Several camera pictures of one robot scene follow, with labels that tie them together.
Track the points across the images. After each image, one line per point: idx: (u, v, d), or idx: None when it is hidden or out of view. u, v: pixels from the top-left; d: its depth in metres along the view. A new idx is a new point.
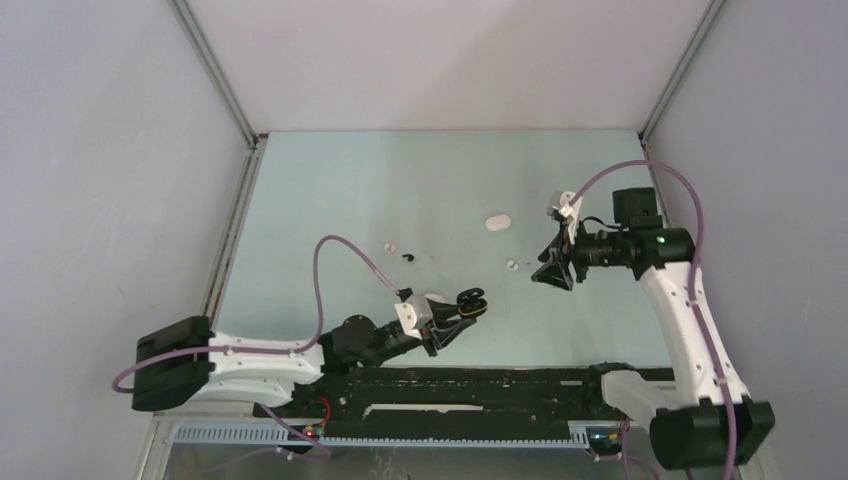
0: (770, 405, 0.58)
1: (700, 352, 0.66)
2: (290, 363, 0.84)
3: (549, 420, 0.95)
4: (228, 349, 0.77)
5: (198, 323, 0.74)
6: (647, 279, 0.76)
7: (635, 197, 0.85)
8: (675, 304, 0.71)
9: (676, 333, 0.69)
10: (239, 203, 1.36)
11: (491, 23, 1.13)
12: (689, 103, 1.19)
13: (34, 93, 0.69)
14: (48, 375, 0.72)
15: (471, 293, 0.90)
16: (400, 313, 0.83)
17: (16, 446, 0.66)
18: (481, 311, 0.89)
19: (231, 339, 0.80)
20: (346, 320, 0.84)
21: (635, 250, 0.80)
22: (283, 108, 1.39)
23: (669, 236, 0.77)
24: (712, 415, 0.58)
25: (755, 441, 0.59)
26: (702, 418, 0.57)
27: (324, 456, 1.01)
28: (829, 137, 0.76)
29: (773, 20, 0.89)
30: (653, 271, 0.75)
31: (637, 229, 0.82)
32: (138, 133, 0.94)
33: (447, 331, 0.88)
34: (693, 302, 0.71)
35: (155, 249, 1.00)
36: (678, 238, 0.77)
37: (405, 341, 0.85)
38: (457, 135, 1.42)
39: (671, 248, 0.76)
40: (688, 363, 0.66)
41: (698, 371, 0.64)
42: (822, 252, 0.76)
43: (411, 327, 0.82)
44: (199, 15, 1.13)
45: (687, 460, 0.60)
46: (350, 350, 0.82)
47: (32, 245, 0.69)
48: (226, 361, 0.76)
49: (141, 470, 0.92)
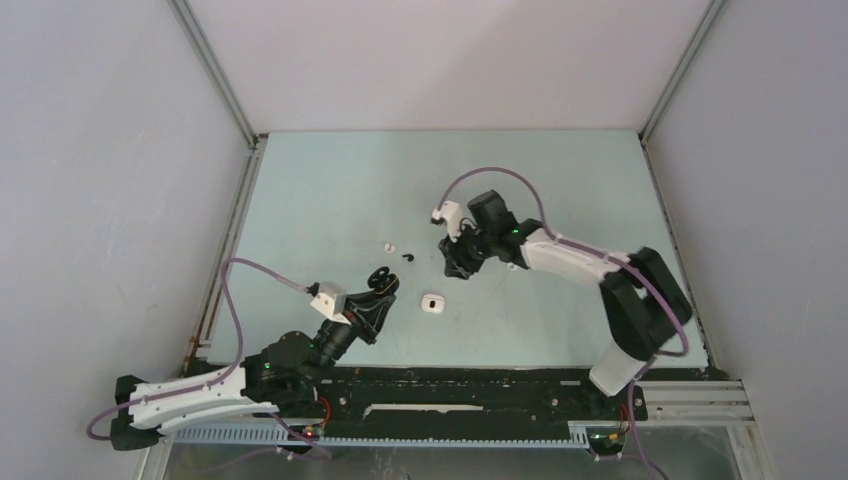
0: (650, 248, 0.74)
1: (583, 256, 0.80)
2: (211, 395, 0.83)
3: (549, 420, 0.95)
4: (141, 400, 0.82)
5: (121, 382, 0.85)
6: (526, 257, 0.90)
7: (488, 207, 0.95)
8: (549, 247, 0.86)
9: (566, 263, 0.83)
10: (239, 203, 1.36)
11: (491, 24, 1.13)
12: (689, 103, 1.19)
13: (34, 94, 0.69)
14: (49, 375, 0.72)
15: (378, 273, 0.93)
16: (318, 304, 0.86)
17: (15, 445, 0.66)
18: (395, 283, 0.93)
19: (153, 386, 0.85)
20: (281, 337, 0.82)
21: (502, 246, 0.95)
22: (284, 109, 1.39)
23: (523, 228, 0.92)
24: (621, 282, 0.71)
25: (668, 280, 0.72)
26: (617, 287, 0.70)
27: (324, 457, 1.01)
28: (829, 136, 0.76)
29: (774, 19, 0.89)
30: (524, 247, 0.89)
31: (499, 232, 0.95)
32: (138, 133, 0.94)
33: (374, 307, 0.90)
34: (558, 236, 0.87)
35: (154, 248, 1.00)
36: (530, 225, 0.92)
37: (342, 342, 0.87)
38: (457, 135, 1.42)
39: (525, 233, 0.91)
40: (582, 268, 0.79)
41: (590, 265, 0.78)
42: (822, 253, 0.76)
43: (331, 310, 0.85)
44: (199, 15, 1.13)
45: (650, 334, 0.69)
46: (286, 365, 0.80)
47: (33, 245, 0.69)
48: (145, 411, 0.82)
49: (141, 470, 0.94)
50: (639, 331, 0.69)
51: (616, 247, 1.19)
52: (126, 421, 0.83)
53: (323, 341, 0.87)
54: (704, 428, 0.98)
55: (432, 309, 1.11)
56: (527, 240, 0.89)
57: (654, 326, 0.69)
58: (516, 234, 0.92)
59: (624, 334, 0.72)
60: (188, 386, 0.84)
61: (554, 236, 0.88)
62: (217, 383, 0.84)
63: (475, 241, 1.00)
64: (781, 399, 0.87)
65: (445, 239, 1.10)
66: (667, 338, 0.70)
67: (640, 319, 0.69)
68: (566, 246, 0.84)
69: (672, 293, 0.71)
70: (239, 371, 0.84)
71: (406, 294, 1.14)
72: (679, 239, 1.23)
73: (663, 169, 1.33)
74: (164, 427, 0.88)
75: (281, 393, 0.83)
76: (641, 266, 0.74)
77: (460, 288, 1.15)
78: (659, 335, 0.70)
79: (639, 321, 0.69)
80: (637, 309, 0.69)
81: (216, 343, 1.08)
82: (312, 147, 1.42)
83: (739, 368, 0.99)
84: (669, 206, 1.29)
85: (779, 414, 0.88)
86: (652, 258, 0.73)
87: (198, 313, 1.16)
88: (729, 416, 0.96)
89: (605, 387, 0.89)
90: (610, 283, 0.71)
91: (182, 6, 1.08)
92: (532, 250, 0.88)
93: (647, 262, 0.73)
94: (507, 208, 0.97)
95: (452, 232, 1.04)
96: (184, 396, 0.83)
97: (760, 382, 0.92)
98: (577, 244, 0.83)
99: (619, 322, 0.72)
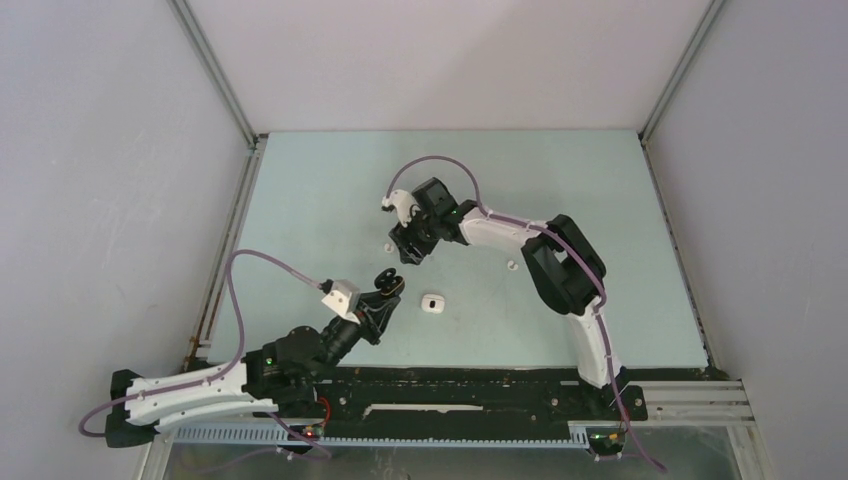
0: (562, 214, 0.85)
1: (511, 227, 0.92)
2: (210, 391, 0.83)
3: (549, 420, 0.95)
4: (140, 395, 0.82)
5: (118, 376, 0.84)
6: (467, 232, 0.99)
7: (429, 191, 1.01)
8: (482, 222, 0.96)
9: (499, 233, 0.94)
10: (239, 203, 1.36)
11: (491, 23, 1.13)
12: (689, 103, 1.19)
13: (34, 95, 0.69)
14: (49, 375, 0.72)
15: (385, 274, 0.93)
16: (331, 301, 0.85)
17: (16, 445, 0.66)
18: (401, 285, 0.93)
19: (151, 382, 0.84)
20: (292, 331, 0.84)
21: (445, 228, 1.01)
22: (284, 109, 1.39)
23: (460, 208, 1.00)
24: (536, 245, 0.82)
25: (581, 240, 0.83)
26: (532, 250, 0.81)
27: (324, 457, 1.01)
28: (828, 136, 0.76)
29: (774, 20, 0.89)
30: (463, 225, 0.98)
31: (441, 214, 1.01)
32: (138, 133, 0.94)
33: (381, 308, 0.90)
34: (489, 212, 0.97)
35: (155, 248, 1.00)
36: (467, 205, 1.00)
37: (348, 340, 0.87)
38: (458, 134, 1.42)
39: (462, 212, 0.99)
40: (510, 238, 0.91)
41: (517, 233, 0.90)
42: (823, 255, 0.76)
43: (344, 308, 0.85)
44: (199, 15, 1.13)
45: (567, 287, 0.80)
46: (294, 360, 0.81)
47: (33, 245, 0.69)
48: (144, 406, 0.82)
49: (141, 470, 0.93)
50: (558, 288, 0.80)
51: (616, 247, 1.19)
52: (122, 416, 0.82)
53: (330, 338, 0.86)
54: (704, 429, 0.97)
55: (432, 309, 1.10)
56: (464, 219, 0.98)
57: (571, 282, 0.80)
58: (455, 214, 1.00)
59: (548, 292, 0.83)
60: (188, 382, 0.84)
61: (485, 212, 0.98)
62: (217, 379, 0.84)
63: (421, 224, 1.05)
64: (781, 398, 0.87)
65: (397, 225, 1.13)
66: (584, 291, 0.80)
67: (557, 277, 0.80)
68: (495, 221, 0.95)
69: (585, 251, 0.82)
70: (240, 366, 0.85)
71: (406, 294, 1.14)
72: (679, 239, 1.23)
73: (663, 169, 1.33)
74: (161, 424, 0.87)
75: (283, 390, 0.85)
76: (556, 231, 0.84)
77: (460, 288, 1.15)
78: (575, 287, 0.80)
79: (556, 279, 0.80)
80: (554, 269, 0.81)
81: (216, 343, 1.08)
82: (312, 147, 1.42)
83: (739, 368, 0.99)
84: (669, 205, 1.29)
85: (779, 414, 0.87)
86: (566, 223, 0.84)
87: (198, 312, 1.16)
88: (729, 416, 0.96)
89: (592, 379, 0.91)
90: (530, 248, 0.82)
91: (182, 6, 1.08)
92: (468, 226, 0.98)
93: (561, 226, 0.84)
94: (448, 193, 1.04)
95: (402, 218, 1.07)
96: (184, 392, 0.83)
97: (761, 382, 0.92)
98: (505, 217, 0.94)
99: (541, 282, 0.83)
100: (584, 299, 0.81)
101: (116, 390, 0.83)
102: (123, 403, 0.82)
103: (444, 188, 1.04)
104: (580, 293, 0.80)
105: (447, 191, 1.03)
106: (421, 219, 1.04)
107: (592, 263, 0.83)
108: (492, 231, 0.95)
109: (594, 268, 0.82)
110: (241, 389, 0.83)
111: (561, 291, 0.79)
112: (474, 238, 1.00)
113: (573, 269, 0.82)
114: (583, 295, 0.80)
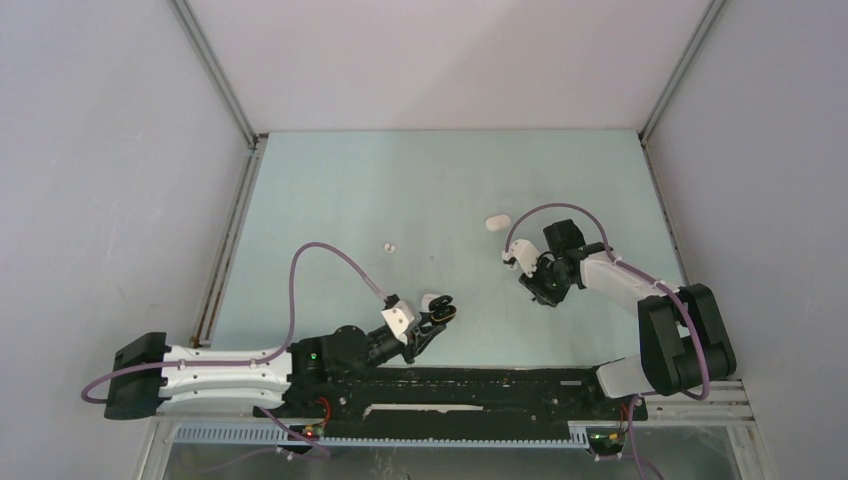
0: (707, 287, 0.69)
1: (630, 278, 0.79)
2: (253, 374, 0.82)
3: (549, 420, 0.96)
4: (180, 364, 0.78)
5: (154, 338, 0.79)
6: (582, 274, 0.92)
7: (557, 232, 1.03)
8: (605, 266, 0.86)
9: (617, 282, 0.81)
10: (240, 203, 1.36)
11: (491, 24, 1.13)
12: (690, 103, 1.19)
13: (34, 93, 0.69)
14: (49, 374, 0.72)
15: (441, 299, 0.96)
16: (390, 318, 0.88)
17: (15, 447, 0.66)
18: (450, 318, 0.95)
19: (190, 353, 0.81)
20: (339, 329, 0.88)
21: (566, 265, 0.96)
22: (284, 108, 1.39)
23: (589, 247, 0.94)
24: (664, 305, 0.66)
25: (714, 324, 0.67)
26: (658, 310, 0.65)
27: (323, 456, 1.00)
28: (829, 136, 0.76)
29: (775, 20, 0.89)
30: (583, 264, 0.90)
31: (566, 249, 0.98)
32: (139, 133, 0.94)
33: (429, 335, 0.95)
34: (617, 258, 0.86)
35: (155, 247, 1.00)
36: (596, 246, 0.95)
37: (387, 350, 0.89)
38: (457, 135, 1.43)
39: (589, 251, 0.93)
40: (631, 288, 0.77)
41: (637, 288, 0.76)
42: (823, 254, 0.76)
43: (403, 329, 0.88)
44: (200, 16, 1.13)
45: (674, 364, 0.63)
46: (340, 358, 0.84)
47: (33, 244, 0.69)
48: (181, 376, 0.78)
49: (141, 470, 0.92)
50: (666, 362, 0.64)
51: (617, 247, 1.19)
52: (154, 385, 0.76)
53: (373, 343, 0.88)
54: (704, 428, 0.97)
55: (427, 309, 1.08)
56: (587, 258, 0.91)
57: (684, 363, 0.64)
58: (582, 252, 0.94)
59: (651, 363, 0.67)
60: (233, 360, 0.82)
61: (612, 257, 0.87)
62: (263, 363, 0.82)
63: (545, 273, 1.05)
64: (781, 399, 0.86)
65: (523, 274, 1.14)
66: (695, 380, 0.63)
67: (671, 351, 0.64)
68: (621, 268, 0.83)
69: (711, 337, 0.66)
70: (285, 355, 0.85)
71: (406, 295, 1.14)
72: (679, 239, 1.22)
73: (662, 169, 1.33)
74: (171, 402, 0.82)
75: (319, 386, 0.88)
76: (690, 300, 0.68)
77: (460, 288, 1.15)
78: (685, 373, 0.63)
79: (669, 351, 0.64)
80: (669, 339, 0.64)
81: (217, 343, 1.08)
82: (312, 147, 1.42)
83: (738, 368, 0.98)
84: (669, 206, 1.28)
85: (780, 415, 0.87)
86: (704, 295, 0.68)
87: (198, 312, 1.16)
88: (729, 417, 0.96)
89: (609, 386, 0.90)
90: (650, 303, 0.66)
91: (182, 6, 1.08)
92: (591, 267, 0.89)
93: (696, 298, 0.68)
94: (579, 233, 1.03)
95: (526, 267, 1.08)
96: (226, 370, 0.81)
97: (762, 382, 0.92)
98: (630, 265, 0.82)
99: (648, 348, 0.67)
100: (689, 388, 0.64)
101: (147, 354, 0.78)
102: (157, 369, 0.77)
103: (576, 228, 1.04)
104: (690, 380, 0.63)
105: (578, 232, 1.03)
106: (545, 267, 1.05)
107: (713, 356, 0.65)
108: (610, 279, 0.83)
109: (719, 361, 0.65)
110: (285, 379, 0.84)
111: (669, 369, 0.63)
112: (588, 283, 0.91)
113: (691, 350, 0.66)
114: (691, 383, 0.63)
